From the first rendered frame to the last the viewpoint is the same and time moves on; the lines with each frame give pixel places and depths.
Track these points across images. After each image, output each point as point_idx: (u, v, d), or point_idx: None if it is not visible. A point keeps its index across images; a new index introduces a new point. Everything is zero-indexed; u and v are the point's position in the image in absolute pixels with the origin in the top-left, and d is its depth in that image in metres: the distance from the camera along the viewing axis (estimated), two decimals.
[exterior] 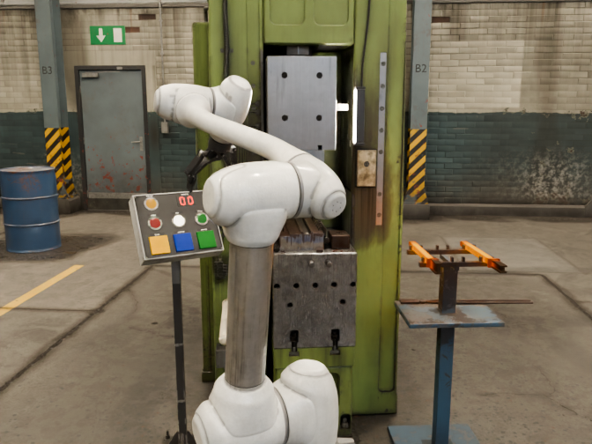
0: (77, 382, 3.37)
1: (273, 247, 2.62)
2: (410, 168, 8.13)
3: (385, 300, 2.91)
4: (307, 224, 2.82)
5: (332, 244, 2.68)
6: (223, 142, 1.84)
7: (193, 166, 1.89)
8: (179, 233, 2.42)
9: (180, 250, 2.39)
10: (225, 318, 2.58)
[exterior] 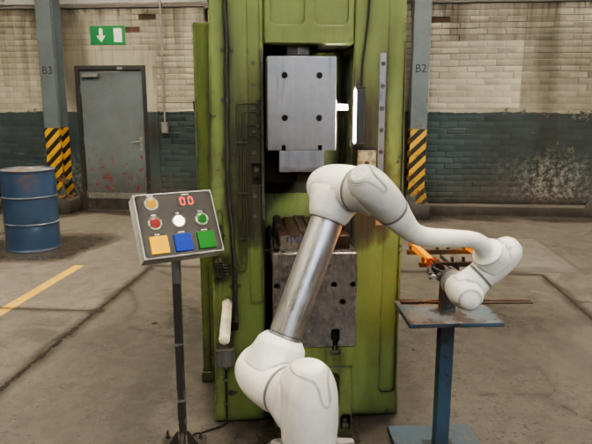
0: (77, 382, 3.37)
1: (273, 247, 2.62)
2: (410, 168, 8.13)
3: (385, 300, 2.91)
4: (307, 224, 2.82)
5: None
6: None
7: (428, 274, 2.23)
8: (179, 233, 2.42)
9: (180, 250, 2.39)
10: (225, 318, 2.58)
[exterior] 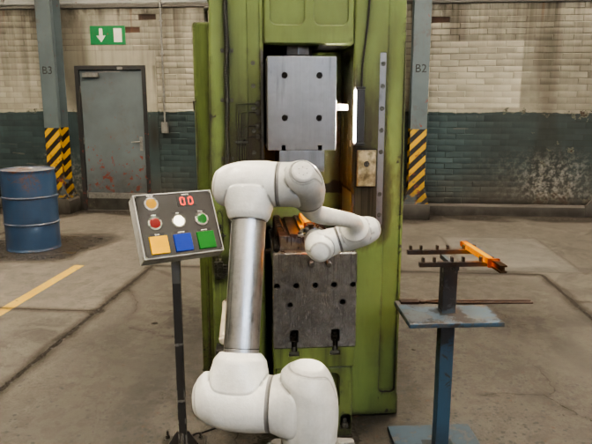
0: (77, 382, 3.37)
1: (273, 247, 2.62)
2: (410, 168, 8.13)
3: (385, 300, 2.91)
4: None
5: None
6: None
7: None
8: (179, 233, 2.42)
9: (180, 250, 2.39)
10: (225, 318, 2.58)
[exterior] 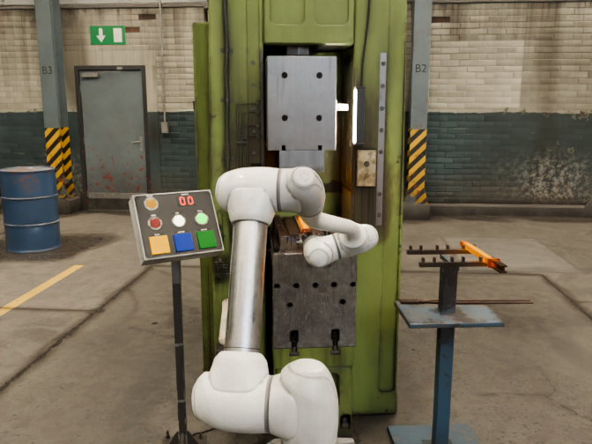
0: (77, 382, 3.37)
1: (273, 247, 2.62)
2: (410, 168, 8.13)
3: (385, 300, 2.91)
4: None
5: None
6: None
7: None
8: (179, 233, 2.42)
9: (180, 250, 2.39)
10: (225, 318, 2.58)
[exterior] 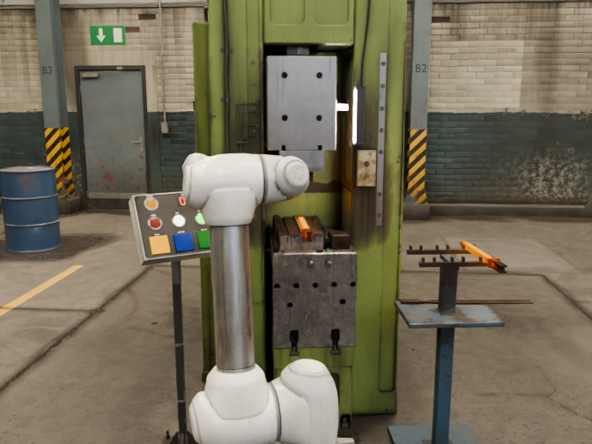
0: (77, 382, 3.37)
1: (273, 247, 2.62)
2: (410, 168, 8.13)
3: (385, 300, 2.91)
4: (307, 224, 2.82)
5: (332, 244, 2.68)
6: None
7: None
8: (179, 233, 2.42)
9: (180, 250, 2.39)
10: None
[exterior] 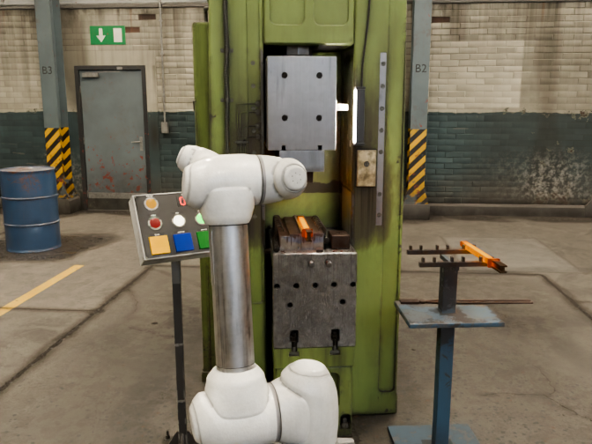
0: (77, 382, 3.37)
1: (273, 247, 2.62)
2: (410, 168, 8.13)
3: (385, 300, 2.91)
4: (307, 224, 2.82)
5: (332, 244, 2.68)
6: None
7: None
8: (179, 233, 2.42)
9: (180, 250, 2.39)
10: None
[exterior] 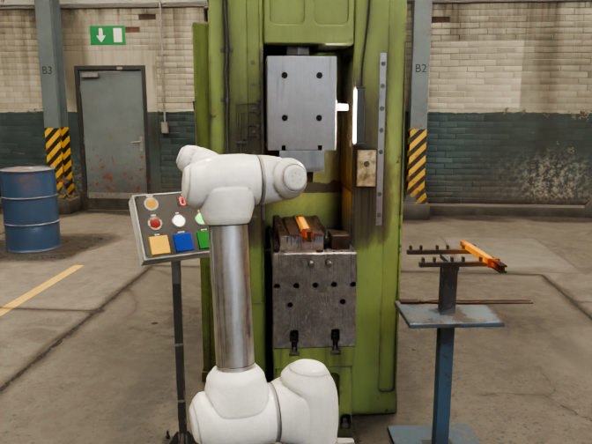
0: (77, 382, 3.37)
1: (273, 247, 2.62)
2: (410, 168, 8.13)
3: (385, 300, 2.91)
4: (307, 224, 2.82)
5: (332, 244, 2.68)
6: None
7: None
8: (179, 233, 2.42)
9: (180, 250, 2.39)
10: None
